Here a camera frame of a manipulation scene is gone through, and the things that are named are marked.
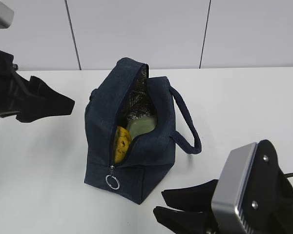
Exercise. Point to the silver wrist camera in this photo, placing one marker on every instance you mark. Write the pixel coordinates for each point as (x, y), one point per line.
(6, 16)
(226, 203)

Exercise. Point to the green lidded glass container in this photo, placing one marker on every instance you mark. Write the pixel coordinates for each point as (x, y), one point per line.
(141, 126)

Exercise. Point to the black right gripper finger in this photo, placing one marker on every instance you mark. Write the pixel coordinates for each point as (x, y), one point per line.
(192, 199)
(183, 222)

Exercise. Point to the dark blue lunch bag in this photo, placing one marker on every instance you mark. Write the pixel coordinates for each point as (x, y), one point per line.
(127, 93)

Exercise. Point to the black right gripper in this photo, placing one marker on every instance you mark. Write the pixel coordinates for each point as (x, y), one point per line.
(268, 198)

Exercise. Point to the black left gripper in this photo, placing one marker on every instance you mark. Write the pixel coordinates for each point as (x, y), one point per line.
(28, 100)

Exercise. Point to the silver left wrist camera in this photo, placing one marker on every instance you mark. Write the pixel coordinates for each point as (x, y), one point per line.
(6, 16)

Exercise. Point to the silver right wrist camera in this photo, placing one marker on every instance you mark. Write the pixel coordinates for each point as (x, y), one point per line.
(226, 203)

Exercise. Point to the yellow pear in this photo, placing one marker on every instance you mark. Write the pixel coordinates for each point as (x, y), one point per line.
(121, 144)

